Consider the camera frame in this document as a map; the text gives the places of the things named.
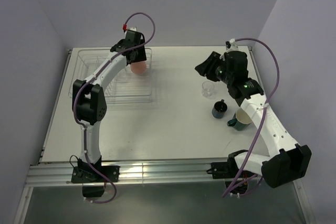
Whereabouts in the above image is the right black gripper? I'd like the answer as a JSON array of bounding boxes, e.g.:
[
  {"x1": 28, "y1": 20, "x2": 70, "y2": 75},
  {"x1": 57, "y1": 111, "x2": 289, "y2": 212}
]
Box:
[{"x1": 195, "y1": 51, "x2": 234, "y2": 84}]

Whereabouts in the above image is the small clear glass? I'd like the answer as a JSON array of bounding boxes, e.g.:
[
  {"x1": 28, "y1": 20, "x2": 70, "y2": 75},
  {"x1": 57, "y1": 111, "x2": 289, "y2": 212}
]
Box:
[{"x1": 202, "y1": 81, "x2": 215, "y2": 98}]

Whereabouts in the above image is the pink plastic cup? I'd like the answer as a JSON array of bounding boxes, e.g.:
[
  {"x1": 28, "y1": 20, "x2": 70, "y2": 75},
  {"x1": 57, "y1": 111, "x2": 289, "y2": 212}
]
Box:
[{"x1": 130, "y1": 61, "x2": 146, "y2": 74}]

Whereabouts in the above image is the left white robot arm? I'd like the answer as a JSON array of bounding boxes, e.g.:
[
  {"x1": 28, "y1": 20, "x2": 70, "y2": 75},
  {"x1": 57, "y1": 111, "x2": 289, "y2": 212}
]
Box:
[{"x1": 72, "y1": 29, "x2": 146, "y2": 182}]

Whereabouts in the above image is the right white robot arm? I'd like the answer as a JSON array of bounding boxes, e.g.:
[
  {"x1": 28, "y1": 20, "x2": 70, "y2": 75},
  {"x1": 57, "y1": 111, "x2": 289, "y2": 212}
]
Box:
[{"x1": 195, "y1": 51, "x2": 312, "y2": 188}]

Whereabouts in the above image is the small black mug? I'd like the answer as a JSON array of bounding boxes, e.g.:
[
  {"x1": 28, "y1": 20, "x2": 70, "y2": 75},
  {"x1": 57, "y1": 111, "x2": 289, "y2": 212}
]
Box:
[{"x1": 212, "y1": 99, "x2": 228, "y2": 119}]

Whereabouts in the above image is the dark green mug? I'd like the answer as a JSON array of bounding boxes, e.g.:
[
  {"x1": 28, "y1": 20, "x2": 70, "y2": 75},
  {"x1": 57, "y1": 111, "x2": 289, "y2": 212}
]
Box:
[{"x1": 227, "y1": 108, "x2": 252, "y2": 131}]

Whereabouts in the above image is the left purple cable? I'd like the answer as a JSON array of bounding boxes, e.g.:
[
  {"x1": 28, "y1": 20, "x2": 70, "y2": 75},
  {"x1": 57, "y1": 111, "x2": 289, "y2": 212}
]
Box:
[{"x1": 72, "y1": 12, "x2": 156, "y2": 205}]

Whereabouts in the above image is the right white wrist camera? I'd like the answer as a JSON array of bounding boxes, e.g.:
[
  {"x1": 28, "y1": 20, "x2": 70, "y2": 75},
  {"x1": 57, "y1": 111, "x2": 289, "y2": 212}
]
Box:
[{"x1": 225, "y1": 38, "x2": 239, "y2": 52}]

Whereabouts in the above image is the white wire dish rack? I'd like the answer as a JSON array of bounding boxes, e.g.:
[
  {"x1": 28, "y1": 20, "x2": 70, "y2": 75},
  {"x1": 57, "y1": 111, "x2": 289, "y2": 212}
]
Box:
[{"x1": 69, "y1": 47, "x2": 152, "y2": 105}]

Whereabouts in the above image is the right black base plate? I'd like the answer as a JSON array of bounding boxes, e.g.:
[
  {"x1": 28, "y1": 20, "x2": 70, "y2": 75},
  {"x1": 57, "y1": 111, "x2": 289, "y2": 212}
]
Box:
[{"x1": 206, "y1": 162, "x2": 234, "y2": 179}]

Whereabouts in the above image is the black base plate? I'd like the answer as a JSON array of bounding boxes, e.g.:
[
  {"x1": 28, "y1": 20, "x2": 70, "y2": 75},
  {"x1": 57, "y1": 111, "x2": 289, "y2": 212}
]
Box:
[
  {"x1": 71, "y1": 165, "x2": 120, "y2": 184},
  {"x1": 206, "y1": 162, "x2": 234, "y2": 179}
]

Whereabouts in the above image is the aluminium mounting rail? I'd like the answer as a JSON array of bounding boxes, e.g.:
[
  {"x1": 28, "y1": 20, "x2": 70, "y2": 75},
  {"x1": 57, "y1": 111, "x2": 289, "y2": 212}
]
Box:
[{"x1": 24, "y1": 158, "x2": 226, "y2": 187}]

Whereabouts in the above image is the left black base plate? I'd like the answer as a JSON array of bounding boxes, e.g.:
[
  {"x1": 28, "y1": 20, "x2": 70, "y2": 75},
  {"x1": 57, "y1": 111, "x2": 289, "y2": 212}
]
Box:
[{"x1": 71, "y1": 165, "x2": 120, "y2": 184}]

